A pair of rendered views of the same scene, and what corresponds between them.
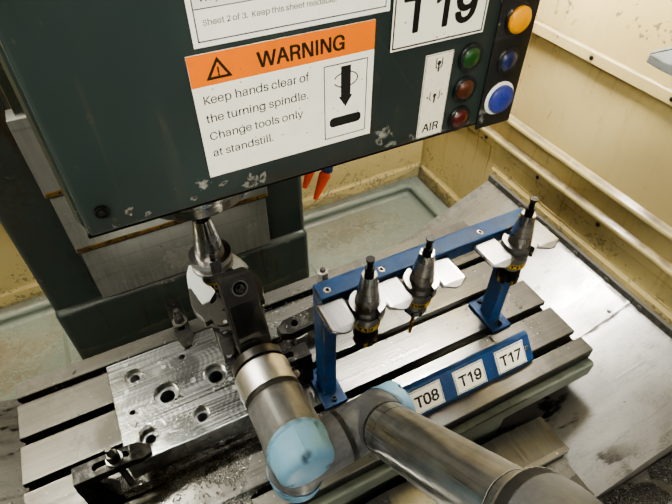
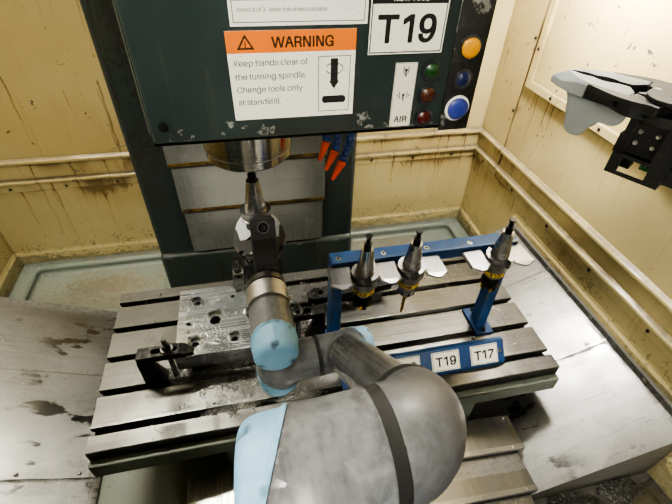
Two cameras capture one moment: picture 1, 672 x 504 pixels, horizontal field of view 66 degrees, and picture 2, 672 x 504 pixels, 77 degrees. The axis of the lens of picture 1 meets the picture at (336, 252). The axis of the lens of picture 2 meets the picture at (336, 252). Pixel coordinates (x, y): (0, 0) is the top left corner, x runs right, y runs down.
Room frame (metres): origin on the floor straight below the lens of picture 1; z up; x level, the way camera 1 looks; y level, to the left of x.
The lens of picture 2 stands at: (-0.12, -0.14, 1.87)
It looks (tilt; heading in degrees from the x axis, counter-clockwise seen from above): 41 degrees down; 13
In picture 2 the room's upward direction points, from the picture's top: 2 degrees clockwise
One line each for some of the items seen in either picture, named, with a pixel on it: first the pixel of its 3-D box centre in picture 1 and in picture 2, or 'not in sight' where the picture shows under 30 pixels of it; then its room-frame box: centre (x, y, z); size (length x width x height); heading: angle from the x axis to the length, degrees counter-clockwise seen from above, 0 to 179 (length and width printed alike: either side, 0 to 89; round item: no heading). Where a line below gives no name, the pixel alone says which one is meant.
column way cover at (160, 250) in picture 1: (168, 191); (252, 180); (0.94, 0.39, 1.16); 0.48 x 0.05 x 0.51; 117
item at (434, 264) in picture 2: (446, 273); (433, 266); (0.63, -0.20, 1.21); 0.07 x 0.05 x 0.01; 27
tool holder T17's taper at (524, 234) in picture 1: (524, 227); (504, 243); (0.71, -0.35, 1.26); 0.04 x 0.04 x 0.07
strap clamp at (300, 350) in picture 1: (280, 368); (300, 320); (0.58, 0.11, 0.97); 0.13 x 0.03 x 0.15; 117
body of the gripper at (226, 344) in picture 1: (245, 338); (264, 270); (0.43, 0.13, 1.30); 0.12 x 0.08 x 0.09; 28
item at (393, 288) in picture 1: (394, 294); (388, 272); (0.58, -0.10, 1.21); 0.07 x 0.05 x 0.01; 27
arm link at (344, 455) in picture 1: (305, 457); (286, 362); (0.30, 0.04, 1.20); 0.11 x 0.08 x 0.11; 121
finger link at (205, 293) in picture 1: (200, 294); (243, 237); (0.51, 0.21, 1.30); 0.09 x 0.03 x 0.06; 41
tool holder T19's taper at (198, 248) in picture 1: (205, 235); (253, 194); (0.55, 0.19, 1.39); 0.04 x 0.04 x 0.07
